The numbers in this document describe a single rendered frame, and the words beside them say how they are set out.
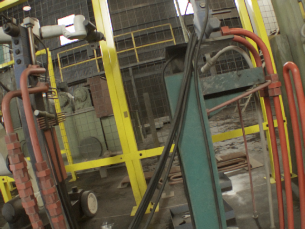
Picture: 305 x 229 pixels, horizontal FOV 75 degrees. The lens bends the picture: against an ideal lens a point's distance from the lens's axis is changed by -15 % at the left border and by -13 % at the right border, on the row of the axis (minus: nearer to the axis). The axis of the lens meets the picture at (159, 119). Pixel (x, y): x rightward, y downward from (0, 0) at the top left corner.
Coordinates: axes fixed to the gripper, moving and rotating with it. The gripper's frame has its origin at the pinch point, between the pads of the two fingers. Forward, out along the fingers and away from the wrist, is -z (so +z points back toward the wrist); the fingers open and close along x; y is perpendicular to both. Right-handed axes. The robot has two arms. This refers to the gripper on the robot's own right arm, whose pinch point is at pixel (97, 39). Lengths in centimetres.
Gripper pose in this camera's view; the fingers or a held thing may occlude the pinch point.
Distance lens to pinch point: 151.4
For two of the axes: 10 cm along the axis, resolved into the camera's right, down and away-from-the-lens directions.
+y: -1.1, -9.9, -0.1
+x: 9.8, -1.1, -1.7
